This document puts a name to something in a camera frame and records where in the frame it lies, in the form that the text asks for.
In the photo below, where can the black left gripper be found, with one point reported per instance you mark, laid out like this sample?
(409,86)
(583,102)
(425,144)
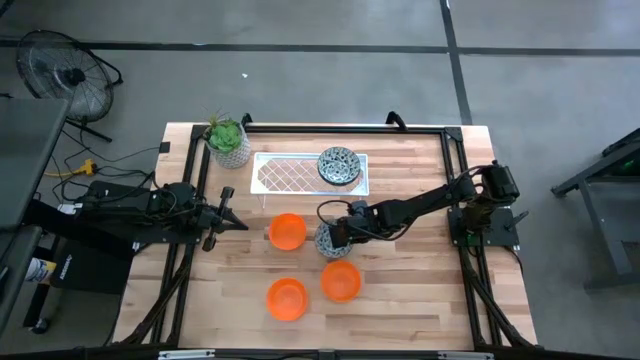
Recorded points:
(212,220)

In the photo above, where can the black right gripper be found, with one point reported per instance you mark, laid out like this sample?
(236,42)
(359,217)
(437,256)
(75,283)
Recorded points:
(367,220)

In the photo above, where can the orange plastic mini bowl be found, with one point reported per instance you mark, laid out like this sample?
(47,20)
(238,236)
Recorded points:
(287,299)
(341,281)
(287,231)

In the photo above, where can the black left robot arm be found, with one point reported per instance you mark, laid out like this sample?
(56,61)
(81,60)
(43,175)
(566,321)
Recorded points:
(125,202)

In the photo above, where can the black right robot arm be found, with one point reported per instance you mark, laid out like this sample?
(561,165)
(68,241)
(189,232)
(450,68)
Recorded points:
(430,200)

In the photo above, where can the white patterned plant pot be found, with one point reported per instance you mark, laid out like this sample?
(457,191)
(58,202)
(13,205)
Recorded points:
(235,160)

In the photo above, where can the green succulent plant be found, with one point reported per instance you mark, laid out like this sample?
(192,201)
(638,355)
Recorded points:
(225,137)

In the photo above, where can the small black square clamp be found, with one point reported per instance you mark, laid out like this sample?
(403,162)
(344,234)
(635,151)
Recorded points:
(164,147)

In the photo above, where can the black case white lettering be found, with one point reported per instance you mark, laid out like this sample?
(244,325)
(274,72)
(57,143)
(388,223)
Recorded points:
(95,270)

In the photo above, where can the yellow power plug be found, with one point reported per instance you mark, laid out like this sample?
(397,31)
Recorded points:
(89,167)

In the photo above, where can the white bottle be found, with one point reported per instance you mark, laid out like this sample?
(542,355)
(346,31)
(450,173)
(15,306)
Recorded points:
(37,270)

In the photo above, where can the dark grey desk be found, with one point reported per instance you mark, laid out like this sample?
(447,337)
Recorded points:
(30,160)

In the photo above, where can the black floor fan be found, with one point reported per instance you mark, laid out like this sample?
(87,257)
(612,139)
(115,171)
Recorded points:
(75,76)

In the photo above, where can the black caster wheel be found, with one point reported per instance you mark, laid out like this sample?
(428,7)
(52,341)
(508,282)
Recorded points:
(41,326)

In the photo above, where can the dark grey metal cart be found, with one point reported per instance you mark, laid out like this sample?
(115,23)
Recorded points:
(592,171)

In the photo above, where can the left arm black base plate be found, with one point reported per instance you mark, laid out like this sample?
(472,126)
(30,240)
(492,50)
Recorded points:
(165,239)

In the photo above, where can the silver metal bracket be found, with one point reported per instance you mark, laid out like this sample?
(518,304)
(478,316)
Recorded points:
(185,355)
(465,356)

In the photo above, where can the black aluminium table frame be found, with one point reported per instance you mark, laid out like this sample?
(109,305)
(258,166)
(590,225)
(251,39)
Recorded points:
(452,150)

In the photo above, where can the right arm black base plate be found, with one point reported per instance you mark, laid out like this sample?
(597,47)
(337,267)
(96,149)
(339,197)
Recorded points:
(502,233)

